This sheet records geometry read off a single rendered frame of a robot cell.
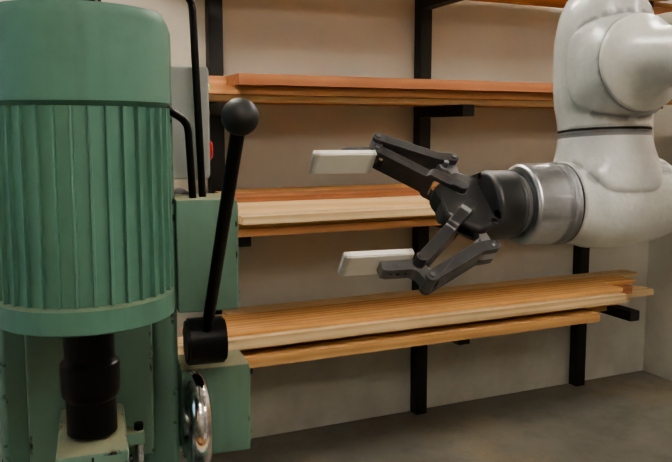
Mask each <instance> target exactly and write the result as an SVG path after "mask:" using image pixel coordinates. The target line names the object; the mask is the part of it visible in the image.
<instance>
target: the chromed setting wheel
mask: <svg viewBox="0 0 672 462"><path fill-rule="evenodd" d="M183 386H184V388H185V390H186V406H183V428H184V434H185V436H187V440H186V442H185V444H184V450H185V455H186V459H187V462H210V460H211V457H212V450H213V424H212V411H211V402H210V395H209V389H208V385H207V381H206V379H205V377H204V375H203V374H202V373H201V372H199V371H195V370H192V371H190V372H188V373H187V374H186V375H185V376H184V378H183Z"/></svg>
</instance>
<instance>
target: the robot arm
mask: <svg viewBox="0 0 672 462"><path fill-rule="evenodd" d="M671 100H672V25H670V24H668V23H667V22H666V21H665V20H663V19H662V18H660V17H658V16H656V15H654V12H653V9H652V6H651V4H650V3H649V1H648V0H568V1H567V3H566V5H565V7H564V9H563V11H562V14H561V16H560V19H559V23H558V26H557V30H556V35H555V41H554V52H553V102H554V111H555V115H556V122H557V133H558V134H557V147H556V153H555V157H554V161H553V162H549V163H520V164H516V165H514V166H512V167H510V168H509V169H508V170H485V171H482V172H479V173H477V174H475V175H472V176H467V175H464V174H461V173H459V171H458V168H457V165H456V164H457V162H458V160H459V156H458V155H457V154H455V153H445V152H437V151H434V150H431V149H428V148H425V147H422V146H418V145H415V144H412V143H409V142H406V141H403V140H400V139H397V138H394V137H390V136H387V135H384V134H381V133H374V134H373V137H372V140H371V143H370V146H369V147H345V148H342V150H314V151H313V153H312V157H311V161H310V164H309V168H308V171H309V173H310V174H349V173H370V172H371V170H372V168H374V169H376V170H378V171H380V172H381V173H383V174H385V175H387V176H389V177H391V178H393V179H395V180H397V181H399V182H401V183H403V184H405V185H407V186H409V187H411V188H413V189H415V190H417V191H419V192H420V195H421V196H422V197H423V198H425V199H427V200H429V204H430V206H431V208H432V210H433V211H434V212H435V216H436V221H437V223H438V224H441V225H442V226H443V227H442V228H441V230H440V231H439V232H438V233H437V234H436V235H435V236H434V237H433V238H432V239H431V240H430V241H429V242H428V243H427V245H426V246H425V247H424V248H423V249H422V250H421V251H420V252H419V253H418V252H417V254H416V256H415V258H414V259H413V256H414V254H415V253H414V250H413V249H393V250H373V251H353V252H344V254H343V256H342V259H341V262H340V265H339V268H338V271H337V272H338V275H339V276H355V275H372V274H378V277H379V278H380V279H384V280H385V279H401V278H409V279H411V280H414V281H415V282H416V283H417V284H418V285H419V291H420V293H421V294H423V295H429V294H431V293H432V292H434V291H436V290H437V289H439V288H440V287H442V286H444V285H445V284H447V283H448V282H450V281H452V280H453V279H455V278H456V277H458V276H460V275H461V274H463V273H464V272H466V271H468V270H469V269H471V268H472V267H474V266H477V265H483V264H489V263H491V262H492V260H493V258H494V257H495V255H496V253H497V251H498V250H499V248H500V243H499V242H498V241H497V240H505V239H510V240H511V241H512V242H514V243H516V244H519V245H535V244H562V243H567V244H572V245H575V246H579V247H584V248H613V247H621V246H628V245H634V244H639V243H643V242H648V241H652V240H655V239H658V238H661V237H663V236H666V235H668V234H670V233H671V232H672V165H670V164H669V163H667V162H666V161H665V160H663V159H660V158H659V157H658V154H657V152H656V149H655V145H654V141H653V132H652V125H653V114H654V113H656V112H658V111H659V110H660V109H661V107H662V106H664V105H665V104H667V103H668V102H669V101H671ZM379 158H382V159H383V160H382V161H381V160H379ZM434 181H436V182H438V183H439V184H438V185H437V186H436V187H435V188H434V190H432V189H431V187H432V184H433V182H434ZM458 235H461V236H464V237H466V238H468V239H470V240H473V241H475V242H474V243H473V244H472V245H470V246H469V247H467V248H465V249H463V250H462V251H460V252H458V253H457V254H455V255H453V256H452V257H450V258H448V259H447V260H445V261H443V262H442V263H440V264H438V265H437V266H435V267H433V268H432V269H429V268H428V267H429V266H430V265H431V264H432V263H433V262H434V261H435V260H436V259H437V257H438V256H439V255H440V254H441V253H442V252H443V251H444V250H445V248H446V247H447V246H449V245H450V244H451V243H452V242H453V241H454V240H455V239H456V238H457V236H458Z"/></svg>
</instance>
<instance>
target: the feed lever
mask: <svg viewBox="0 0 672 462"><path fill-rule="evenodd" d="M221 121H222V124H223V126H224V128H225V129H226V130H227V131H228V132H229V133H230V136H229V143H228V150H227V157H226V164H225V170H224V177H223V184H222V191H221V198H220V205H219V211H218V218H217V225H216V232H215V239H214V246H213V253H212V259H211V266H210V273H209V280H208V287H207V294H206V300H205V307H204V314H203V317H197V318H186V321H184V324H183V346H184V355H185V361H186V363H188V365H189V366H191V365H201V364H211V363H221V362H225V360H226V359H227V356H228V333H227V326H226V322H225V319H224V318H222V316H215V312H216V306H217V300H218V294H219V288H220V282H221V276H222V270H223V264H224V258H225V251H226V245H227V239H228V233H229V227H230V221H231V215H232V209H233V203H234V197H235V191H236V185H237V179H238V173H239V167H240V161H241V155H242V149H243V143H244V137H245V135H248V134H249V133H251V132H252V131H253V130H254V129H255V128H256V127H257V125H258V122H259V112H258V109H257V108H256V106H255V105H254V104H253V103H252V102H251V101H250V100H248V99H245V98H235V99H232V100H230V101H228V102H227V103H226V104H225V105H224V107H223V109H222V112H221Z"/></svg>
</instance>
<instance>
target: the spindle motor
mask: <svg viewBox="0 0 672 462"><path fill-rule="evenodd" d="M169 104H170V90H169V49H168V27H167V25H166V24H165V22H164V20H163V18H162V16H161V15H160V14H159V13H157V12H155V11H152V10H149V9H145V8H141V7H136V6H131V5H125V4H117V3H109V2H100V1H88V0H8V1H1V2H0V329H2V330H4V331H7V332H11V333H16V334H22V335H30V336H40V337H55V338H72V337H89V336H99V335H106V334H113V333H118V332H123V331H128V330H132V329H135V328H139V327H143V326H146V325H149V324H153V323H156V322H158V321H161V320H163V319H165V318H167V317H168V316H170V315H171V314H172V313H173V312H174V310H175V297H174V273H173V232H172V191H171V149H170V109H169V108H166V107H167V106H168V105H169Z"/></svg>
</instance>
